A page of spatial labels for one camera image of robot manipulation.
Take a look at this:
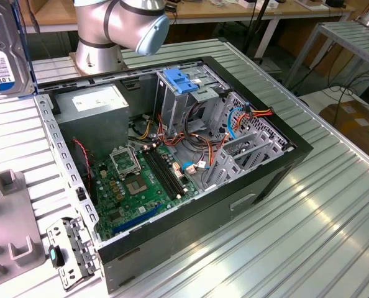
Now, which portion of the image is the blue SATA wire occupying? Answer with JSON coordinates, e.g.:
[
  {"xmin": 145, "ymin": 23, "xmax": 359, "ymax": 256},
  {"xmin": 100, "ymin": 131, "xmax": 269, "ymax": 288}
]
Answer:
[
  {"xmin": 226, "ymin": 104, "xmax": 250, "ymax": 142},
  {"xmin": 180, "ymin": 160, "xmax": 211, "ymax": 171}
]

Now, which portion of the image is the orange red power wire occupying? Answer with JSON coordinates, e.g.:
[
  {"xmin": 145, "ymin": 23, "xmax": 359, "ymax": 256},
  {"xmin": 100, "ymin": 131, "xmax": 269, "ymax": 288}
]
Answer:
[{"xmin": 232, "ymin": 106, "xmax": 275, "ymax": 133}]

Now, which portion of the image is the hard disk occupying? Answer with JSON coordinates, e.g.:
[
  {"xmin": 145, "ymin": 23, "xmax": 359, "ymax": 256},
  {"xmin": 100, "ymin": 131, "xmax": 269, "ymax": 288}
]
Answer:
[{"xmin": 0, "ymin": 0, "xmax": 38, "ymax": 99}]

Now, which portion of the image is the grey disk bay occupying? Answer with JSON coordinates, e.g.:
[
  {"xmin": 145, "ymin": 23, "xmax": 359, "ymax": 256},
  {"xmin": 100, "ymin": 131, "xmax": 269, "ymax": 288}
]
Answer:
[{"xmin": 203, "ymin": 91, "xmax": 294, "ymax": 192}]

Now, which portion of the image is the black RAM slot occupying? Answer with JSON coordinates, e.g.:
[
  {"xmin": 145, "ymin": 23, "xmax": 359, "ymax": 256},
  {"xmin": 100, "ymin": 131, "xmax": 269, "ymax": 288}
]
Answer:
[
  {"xmin": 147, "ymin": 148, "xmax": 180, "ymax": 201},
  {"xmin": 150, "ymin": 147, "xmax": 184, "ymax": 198},
  {"xmin": 143, "ymin": 148, "xmax": 177, "ymax": 202},
  {"xmin": 153, "ymin": 147, "xmax": 188, "ymax": 196}
]

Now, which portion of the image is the grey optical drive cage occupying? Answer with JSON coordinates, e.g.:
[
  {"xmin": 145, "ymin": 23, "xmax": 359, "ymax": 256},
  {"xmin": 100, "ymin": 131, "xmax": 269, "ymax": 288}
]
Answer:
[{"xmin": 155, "ymin": 63, "xmax": 232, "ymax": 133}]

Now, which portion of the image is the metal socket cover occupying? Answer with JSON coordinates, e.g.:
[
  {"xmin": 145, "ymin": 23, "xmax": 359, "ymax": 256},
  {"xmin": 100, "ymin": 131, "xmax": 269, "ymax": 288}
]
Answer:
[{"xmin": 109, "ymin": 145, "xmax": 142, "ymax": 180}]

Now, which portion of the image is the CPU socket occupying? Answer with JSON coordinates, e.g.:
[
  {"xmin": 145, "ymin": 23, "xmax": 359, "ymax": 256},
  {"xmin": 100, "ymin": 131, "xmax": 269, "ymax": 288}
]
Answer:
[{"xmin": 124, "ymin": 173, "xmax": 150, "ymax": 196}]

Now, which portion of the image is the blue drive cage latch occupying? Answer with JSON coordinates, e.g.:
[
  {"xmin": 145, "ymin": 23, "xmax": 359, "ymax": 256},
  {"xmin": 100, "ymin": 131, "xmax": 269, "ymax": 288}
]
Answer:
[{"xmin": 163, "ymin": 68, "xmax": 198, "ymax": 95}]

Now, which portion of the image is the black open PC case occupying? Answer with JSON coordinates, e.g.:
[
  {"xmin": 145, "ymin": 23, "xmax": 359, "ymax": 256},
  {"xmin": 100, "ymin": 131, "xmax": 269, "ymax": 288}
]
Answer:
[{"xmin": 32, "ymin": 55, "xmax": 314, "ymax": 295}]

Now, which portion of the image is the green motherboard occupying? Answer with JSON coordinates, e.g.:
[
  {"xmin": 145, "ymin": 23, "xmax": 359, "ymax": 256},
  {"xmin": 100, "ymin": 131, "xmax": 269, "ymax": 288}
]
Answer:
[{"xmin": 89, "ymin": 144, "xmax": 201, "ymax": 242}]

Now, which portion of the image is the blue expansion slot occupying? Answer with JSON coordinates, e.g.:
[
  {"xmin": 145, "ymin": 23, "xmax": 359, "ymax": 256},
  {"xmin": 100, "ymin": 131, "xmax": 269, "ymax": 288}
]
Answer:
[{"xmin": 112, "ymin": 203, "xmax": 163, "ymax": 235}]

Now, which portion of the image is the grey power supply unit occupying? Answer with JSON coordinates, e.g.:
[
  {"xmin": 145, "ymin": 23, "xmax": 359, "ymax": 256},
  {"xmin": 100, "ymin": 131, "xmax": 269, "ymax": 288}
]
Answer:
[{"xmin": 52, "ymin": 83, "xmax": 131, "ymax": 156}]

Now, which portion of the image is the black stand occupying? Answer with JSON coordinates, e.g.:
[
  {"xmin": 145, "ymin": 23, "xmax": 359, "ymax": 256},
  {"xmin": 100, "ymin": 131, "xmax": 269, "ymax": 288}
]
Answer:
[{"xmin": 243, "ymin": 0, "xmax": 281, "ymax": 63}]

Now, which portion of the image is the small white box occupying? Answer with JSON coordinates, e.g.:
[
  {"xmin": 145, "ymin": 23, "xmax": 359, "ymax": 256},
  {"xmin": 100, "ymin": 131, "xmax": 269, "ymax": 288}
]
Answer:
[{"xmin": 239, "ymin": 0, "xmax": 278, "ymax": 10}]

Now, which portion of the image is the black latch with teal tab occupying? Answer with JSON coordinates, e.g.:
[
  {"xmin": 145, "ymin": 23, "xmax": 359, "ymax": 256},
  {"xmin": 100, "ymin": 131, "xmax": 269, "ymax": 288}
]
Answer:
[{"xmin": 48, "ymin": 244, "xmax": 66, "ymax": 268}]

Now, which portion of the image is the flat cardboard box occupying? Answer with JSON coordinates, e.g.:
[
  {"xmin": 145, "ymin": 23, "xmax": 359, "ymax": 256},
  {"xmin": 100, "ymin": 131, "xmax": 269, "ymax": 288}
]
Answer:
[{"xmin": 319, "ymin": 99, "xmax": 369, "ymax": 150}]

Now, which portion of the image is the grey parts rack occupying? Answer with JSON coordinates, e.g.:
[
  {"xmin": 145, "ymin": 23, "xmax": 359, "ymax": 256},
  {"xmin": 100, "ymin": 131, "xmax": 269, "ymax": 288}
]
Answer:
[{"xmin": 0, "ymin": 170, "xmax": 47, "ymax": 286}]

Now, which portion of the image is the long wooden desk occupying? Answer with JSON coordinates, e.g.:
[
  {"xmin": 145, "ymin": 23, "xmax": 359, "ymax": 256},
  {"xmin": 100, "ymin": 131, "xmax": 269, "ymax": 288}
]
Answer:
[{"xmin": 16, "ymin": 0, "xmax": 356, "ymax": 35}]

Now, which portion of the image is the metal slat side table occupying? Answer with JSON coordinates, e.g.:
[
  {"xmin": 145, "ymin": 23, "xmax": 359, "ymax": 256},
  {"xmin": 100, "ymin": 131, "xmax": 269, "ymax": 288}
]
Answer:
[{"xmin": 285, "ymin": 20, "xmax": 369, "ymax": 91}]

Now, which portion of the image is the orange black wire bundle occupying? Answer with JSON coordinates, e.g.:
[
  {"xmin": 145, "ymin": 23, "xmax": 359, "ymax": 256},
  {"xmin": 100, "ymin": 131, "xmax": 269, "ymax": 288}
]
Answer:
[{"xmin": 128, "ymin": 114, "xmax": 229, "ymax": 168}]

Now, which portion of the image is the yellow black wire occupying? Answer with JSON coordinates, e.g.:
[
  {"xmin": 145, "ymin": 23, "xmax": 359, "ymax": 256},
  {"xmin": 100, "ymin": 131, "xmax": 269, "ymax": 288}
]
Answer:
[{"xmin": 137, "ymin": 119, "xmax": 152, "ymax": 140}]

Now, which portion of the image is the red black fan wire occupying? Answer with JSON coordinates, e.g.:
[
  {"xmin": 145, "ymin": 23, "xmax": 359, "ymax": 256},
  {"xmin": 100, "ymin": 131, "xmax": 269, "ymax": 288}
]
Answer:
[{"xmin": 72, "ymin": 138, "xmax": 94, "ymax": 199}]

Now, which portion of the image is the grey slot retention bracket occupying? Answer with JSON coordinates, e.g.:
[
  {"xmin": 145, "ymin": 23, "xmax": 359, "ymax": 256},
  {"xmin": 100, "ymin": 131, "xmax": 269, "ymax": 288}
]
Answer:
[{"xmin": 46, "ymin": 217, "xmax": 99, "ymax": 292}]

